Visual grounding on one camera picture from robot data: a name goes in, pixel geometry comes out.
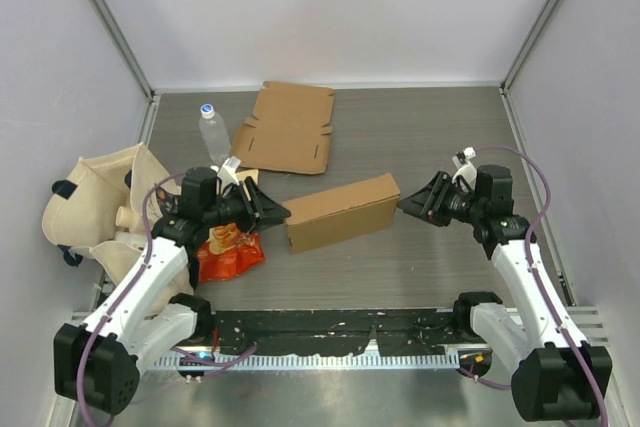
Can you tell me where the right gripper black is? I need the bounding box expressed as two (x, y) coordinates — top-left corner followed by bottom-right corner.
(398, 170), (486, 227)

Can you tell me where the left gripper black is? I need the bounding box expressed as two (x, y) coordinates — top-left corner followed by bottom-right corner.
(205, 177), (290, 235)

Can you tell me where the large brown cardboard box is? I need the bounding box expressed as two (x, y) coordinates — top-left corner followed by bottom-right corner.
(284, 173), (400, 253)

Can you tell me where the small cardboard box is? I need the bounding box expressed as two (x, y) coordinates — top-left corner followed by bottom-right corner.
(231, 81), (335, 175)

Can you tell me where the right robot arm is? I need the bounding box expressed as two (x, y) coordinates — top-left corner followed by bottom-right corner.
(398, 165), (612, 425)

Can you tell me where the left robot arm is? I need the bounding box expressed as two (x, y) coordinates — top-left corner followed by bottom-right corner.
(53, 161), (291, 416)

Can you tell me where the cassava chips bag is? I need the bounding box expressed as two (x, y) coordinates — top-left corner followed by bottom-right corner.
(192, 169), (266, 284)

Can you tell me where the clear plastic water bottle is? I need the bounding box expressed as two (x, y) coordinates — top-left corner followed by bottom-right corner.
(199, 104), (231, 166)

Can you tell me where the beige bottle in tote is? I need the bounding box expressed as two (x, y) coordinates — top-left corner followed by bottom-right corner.
(115, 206), (140, 232)

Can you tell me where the beige canvas tote bag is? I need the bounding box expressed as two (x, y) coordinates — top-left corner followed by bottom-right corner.
(42, 143), (169, 284)

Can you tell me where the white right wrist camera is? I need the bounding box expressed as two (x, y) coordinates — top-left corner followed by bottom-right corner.
(452, 147), (477, 186)

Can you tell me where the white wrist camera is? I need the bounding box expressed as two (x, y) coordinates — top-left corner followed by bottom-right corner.
(452, 147), (477, 186)
(210, 156), (241, 190)

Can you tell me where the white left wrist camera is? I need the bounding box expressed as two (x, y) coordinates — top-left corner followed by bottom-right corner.
(210, 156), (241, 190)

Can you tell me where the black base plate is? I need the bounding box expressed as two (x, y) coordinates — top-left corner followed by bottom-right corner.
(214, 309), (481, 357)

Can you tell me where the slotted cable duct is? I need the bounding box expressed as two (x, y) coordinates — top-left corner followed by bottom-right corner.
(154, 352), (461, 371)

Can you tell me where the right aluminium frame post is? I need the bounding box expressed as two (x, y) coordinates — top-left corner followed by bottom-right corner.
(500, 0), (563, 95)

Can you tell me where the aluminium frame post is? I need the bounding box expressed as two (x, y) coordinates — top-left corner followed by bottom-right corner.
(500, 0), (563, 95)
(88, 0), (158, 144)

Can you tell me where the left aluminium frame post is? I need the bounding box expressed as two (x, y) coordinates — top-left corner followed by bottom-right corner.
(88, 0), (158, 144)

